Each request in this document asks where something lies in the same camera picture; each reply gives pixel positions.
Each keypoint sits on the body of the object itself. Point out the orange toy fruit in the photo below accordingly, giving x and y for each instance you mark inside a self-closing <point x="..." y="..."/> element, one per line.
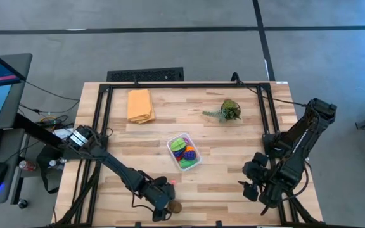
<point x="190" y="148"/>

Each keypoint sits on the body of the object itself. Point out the clear plastic bottle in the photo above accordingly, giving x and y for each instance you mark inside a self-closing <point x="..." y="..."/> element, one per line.
<point x="55" y="163"/>

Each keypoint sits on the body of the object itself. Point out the purple toy grapes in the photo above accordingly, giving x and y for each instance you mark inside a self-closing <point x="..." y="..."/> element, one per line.
<point x="189" y="155"/>

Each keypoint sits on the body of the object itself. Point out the red soda can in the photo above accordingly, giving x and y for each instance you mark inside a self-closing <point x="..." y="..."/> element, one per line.
<point x="27" y="165"/>

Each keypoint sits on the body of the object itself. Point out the black floor vent grille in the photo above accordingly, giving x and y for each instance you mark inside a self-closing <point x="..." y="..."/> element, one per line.
<point x="144" y="75"/>

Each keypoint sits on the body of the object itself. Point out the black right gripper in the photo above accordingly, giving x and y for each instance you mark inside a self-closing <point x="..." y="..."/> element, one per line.
<point x="272" y="187"/>

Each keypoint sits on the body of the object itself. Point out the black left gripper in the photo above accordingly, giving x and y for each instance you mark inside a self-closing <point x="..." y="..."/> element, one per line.
<point x="155" y="196"/>

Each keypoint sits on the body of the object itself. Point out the black bracket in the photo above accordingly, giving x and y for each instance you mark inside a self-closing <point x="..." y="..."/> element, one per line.
<point x="219" y="223"/>
<point x="137" y="224"/>

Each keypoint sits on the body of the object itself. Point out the clear plastic tupperware container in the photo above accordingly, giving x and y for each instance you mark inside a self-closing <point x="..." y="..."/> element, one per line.
<point x="197" y="157"/>

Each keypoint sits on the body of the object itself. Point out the black table frame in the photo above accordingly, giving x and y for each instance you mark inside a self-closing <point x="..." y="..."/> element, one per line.
<point x="185" y="85"/>

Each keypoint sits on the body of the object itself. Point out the black desk support beam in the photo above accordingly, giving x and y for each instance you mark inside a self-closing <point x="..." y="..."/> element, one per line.
<point x="36" y="130"/>

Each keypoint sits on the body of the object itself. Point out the light green toy leaf vegetable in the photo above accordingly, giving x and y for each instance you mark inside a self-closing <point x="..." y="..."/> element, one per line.
<point x="178" y="145"/>

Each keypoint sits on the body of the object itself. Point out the black caster wheel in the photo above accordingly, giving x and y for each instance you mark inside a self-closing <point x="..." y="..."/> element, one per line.
<point x="22" y="203"/>

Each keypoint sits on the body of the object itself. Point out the pink round toy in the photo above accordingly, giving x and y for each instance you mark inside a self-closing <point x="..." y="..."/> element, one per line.
<point x="173" y="182"/>

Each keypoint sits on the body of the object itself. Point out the brown toy kiwi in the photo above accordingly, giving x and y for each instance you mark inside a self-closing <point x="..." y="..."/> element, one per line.
<point x="175" y="206"/>

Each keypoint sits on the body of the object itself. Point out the folded yellow cloth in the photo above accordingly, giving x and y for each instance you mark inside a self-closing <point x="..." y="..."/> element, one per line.
<point x="140" y="105"/>

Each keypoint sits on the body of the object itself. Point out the dark green toy vegetable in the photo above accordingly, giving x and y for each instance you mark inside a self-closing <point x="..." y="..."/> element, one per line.
<point x="187" y="163"/>

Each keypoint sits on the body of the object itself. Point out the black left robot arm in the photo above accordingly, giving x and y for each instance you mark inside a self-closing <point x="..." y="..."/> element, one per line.
<point x="116" y="164"/>

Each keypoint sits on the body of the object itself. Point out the grey desk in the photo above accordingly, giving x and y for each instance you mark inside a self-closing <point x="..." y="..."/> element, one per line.
<point x="17" y="69"/>

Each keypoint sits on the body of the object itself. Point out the potted succulent plant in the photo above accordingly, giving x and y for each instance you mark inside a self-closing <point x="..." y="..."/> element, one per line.
<point x="230" y="109"/>

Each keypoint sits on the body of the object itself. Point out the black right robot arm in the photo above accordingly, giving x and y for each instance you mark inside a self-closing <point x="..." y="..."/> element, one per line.
<point x="296" y="142"/>

